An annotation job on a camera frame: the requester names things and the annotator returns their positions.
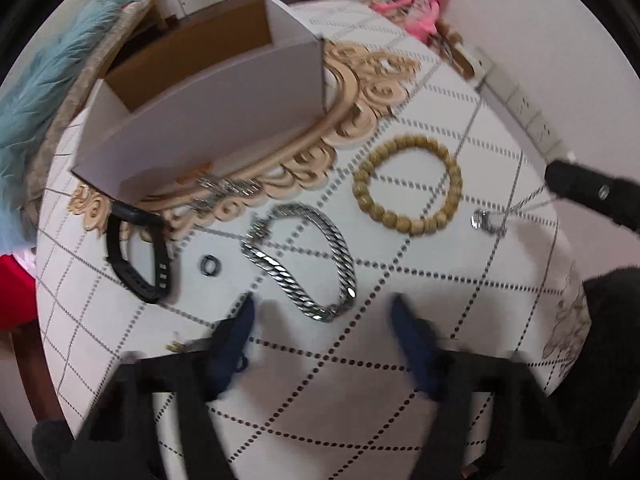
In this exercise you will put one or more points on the black watch band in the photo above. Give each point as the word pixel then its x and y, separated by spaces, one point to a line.
pixel 119 261

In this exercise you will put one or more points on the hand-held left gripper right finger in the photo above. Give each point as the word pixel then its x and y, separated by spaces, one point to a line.
pixel 411 342

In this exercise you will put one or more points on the red cloth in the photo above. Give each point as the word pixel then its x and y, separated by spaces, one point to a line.
pixel 15 295

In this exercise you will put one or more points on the small gold earring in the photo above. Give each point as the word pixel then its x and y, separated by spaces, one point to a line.
pixel 176 347

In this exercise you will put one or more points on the white cardboard box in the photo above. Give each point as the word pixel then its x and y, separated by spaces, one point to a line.
pixel 210 116

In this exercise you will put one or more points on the white power strip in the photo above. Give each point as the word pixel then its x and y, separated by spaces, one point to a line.
pixel 520 105

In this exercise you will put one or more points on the person's black clothing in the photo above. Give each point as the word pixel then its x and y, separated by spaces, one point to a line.
pixel 611 360

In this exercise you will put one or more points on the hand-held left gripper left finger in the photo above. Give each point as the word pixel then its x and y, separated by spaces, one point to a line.
pixel 236 342

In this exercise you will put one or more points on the pink plush toy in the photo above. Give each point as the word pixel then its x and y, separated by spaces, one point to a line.
pixel 425 10

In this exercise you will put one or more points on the blue furry cushion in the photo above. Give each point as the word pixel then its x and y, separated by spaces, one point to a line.
pixel 50 85

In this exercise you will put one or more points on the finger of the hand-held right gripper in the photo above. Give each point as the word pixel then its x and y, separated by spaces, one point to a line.
pixel 595 192

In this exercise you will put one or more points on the dark cloth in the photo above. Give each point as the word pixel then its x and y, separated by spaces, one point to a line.
pixel 52 452

